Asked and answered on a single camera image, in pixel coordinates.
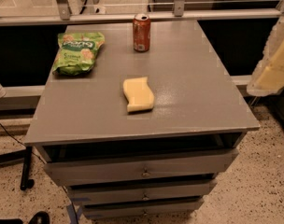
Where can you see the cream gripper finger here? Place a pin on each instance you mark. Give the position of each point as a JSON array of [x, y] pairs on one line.
[[268, 76]]

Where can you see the red coke can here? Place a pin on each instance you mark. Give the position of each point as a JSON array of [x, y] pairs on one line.
[[141, 32]]

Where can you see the top grey drawer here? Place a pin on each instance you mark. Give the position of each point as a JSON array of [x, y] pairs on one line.
[[75, 173]]

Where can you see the grey drawer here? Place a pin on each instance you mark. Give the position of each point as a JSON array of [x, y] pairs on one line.
[[142, 208], [148, 192], [75, 173]]

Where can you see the yellow sponge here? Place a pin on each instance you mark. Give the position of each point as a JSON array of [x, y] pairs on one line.
[[138, 94]]

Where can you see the grey drawer cabinet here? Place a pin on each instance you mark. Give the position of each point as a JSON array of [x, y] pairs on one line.
[[197, 107]]

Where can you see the green chip bag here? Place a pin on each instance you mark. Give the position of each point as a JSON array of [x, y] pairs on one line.
[[77, 53]]

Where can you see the middle grey drawer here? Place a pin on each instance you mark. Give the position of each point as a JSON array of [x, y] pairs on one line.
[[148, 192]]

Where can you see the bottom grey drawer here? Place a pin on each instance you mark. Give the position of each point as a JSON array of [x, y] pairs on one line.
[[142, 208]]

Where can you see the grey metal railing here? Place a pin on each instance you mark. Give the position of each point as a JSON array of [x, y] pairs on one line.
[[34, 12]]

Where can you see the black stand leg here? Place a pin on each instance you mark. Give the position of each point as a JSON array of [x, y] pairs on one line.
[[25, 157]]

